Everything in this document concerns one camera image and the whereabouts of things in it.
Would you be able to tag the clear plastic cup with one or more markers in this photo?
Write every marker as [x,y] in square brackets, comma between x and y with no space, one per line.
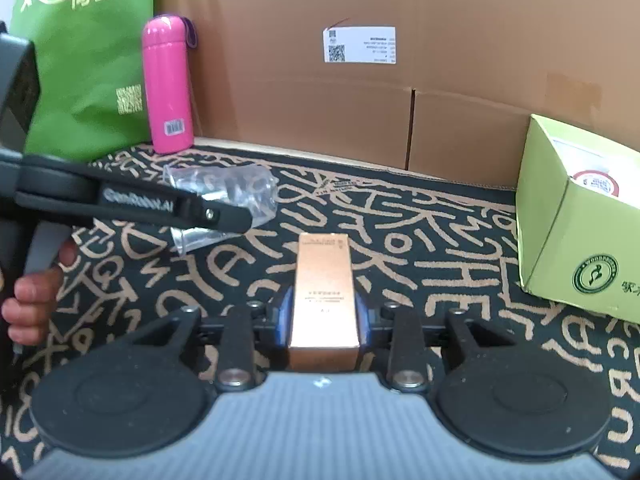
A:
[251,186]

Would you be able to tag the copper cosmetic box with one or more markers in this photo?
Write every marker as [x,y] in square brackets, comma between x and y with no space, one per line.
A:
[324,331]

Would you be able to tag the pink thermos bottle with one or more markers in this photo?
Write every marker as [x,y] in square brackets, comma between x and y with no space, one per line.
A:
[166,41]

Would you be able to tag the person's left hand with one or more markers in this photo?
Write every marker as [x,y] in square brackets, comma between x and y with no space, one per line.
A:
[29,309]

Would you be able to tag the white shipping label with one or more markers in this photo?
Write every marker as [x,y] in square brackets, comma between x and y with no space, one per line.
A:
[360,45]

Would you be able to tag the large cardboard box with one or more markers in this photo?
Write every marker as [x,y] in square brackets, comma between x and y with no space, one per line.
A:
[456,104]

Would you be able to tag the green shopping bag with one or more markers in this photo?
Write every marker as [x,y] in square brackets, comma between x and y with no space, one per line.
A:
[90,68]

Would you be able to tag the black patterned rug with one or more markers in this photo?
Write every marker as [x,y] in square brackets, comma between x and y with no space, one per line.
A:
[425,244]

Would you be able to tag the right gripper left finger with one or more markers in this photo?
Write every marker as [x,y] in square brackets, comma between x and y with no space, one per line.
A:
[251,339]

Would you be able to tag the light green storage box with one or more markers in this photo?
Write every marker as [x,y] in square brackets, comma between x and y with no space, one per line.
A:
[577,219]

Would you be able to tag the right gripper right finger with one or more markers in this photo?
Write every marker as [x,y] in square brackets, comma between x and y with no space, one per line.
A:
[399,338]

